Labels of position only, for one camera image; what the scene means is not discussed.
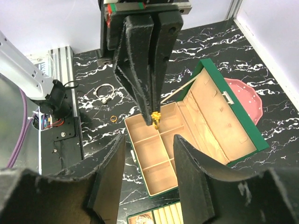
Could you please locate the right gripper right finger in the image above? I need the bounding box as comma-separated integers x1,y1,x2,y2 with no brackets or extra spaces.
172,134,243,224

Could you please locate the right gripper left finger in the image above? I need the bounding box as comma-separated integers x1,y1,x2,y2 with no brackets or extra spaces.
55,134,126,224

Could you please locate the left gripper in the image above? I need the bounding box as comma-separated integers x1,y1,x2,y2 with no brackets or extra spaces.
100,0,192,126

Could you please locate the silver crystal necklace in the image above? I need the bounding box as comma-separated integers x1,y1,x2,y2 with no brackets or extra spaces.
135,214,152,224

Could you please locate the green jewelry tray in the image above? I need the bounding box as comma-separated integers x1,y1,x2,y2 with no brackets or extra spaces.
127,202,184,224

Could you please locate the green jewelry box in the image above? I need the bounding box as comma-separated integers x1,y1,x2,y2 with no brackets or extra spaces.
125,58,269,198

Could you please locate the pink dotted dish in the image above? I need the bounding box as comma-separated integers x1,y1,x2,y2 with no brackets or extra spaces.
224,78,263,125

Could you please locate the pearl bangle bracelet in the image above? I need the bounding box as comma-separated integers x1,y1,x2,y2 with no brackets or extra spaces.
93,84,115,105

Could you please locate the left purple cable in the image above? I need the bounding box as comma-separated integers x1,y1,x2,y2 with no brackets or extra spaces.
6,88,39,168

